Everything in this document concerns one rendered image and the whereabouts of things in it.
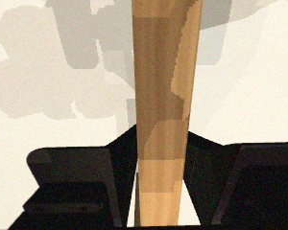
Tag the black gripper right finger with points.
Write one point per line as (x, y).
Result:
(211, 171)

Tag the brown wooden rail with steel hooks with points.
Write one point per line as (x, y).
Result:
(165, 45)

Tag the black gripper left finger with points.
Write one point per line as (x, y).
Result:
(113, 164)

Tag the brown wooden post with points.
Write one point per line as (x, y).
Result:
(136, 204)

